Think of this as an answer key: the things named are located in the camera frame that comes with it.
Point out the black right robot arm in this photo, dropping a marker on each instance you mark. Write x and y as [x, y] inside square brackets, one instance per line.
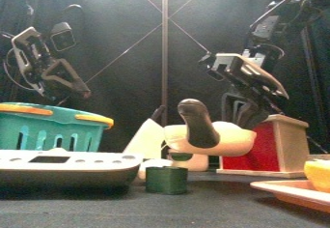
[291, 16]

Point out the red and wood toy box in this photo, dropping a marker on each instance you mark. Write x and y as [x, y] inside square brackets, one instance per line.
[279, 145]

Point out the white triangular toy piece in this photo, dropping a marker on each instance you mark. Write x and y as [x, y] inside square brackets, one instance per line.
[146, 140]

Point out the yellow toy lemon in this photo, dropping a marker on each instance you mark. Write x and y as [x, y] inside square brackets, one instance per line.
[320, 175]

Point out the white digital scale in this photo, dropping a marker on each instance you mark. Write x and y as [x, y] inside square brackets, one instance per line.
[64, 167]

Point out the small white round toy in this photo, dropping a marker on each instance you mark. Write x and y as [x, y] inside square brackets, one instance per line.
[153, 167]

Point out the dark green cube cup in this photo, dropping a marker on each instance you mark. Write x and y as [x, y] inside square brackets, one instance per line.
[166, 180]

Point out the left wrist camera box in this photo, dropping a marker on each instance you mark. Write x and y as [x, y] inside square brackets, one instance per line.
[63, 37]

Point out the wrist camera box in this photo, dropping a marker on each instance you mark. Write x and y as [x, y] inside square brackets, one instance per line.
[217, 66]
[63, 37]

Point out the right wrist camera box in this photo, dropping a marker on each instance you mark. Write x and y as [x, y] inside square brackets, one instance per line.
[217, 66]

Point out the vertical metal frame pole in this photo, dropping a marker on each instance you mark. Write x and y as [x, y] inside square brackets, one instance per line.
[165, 45]

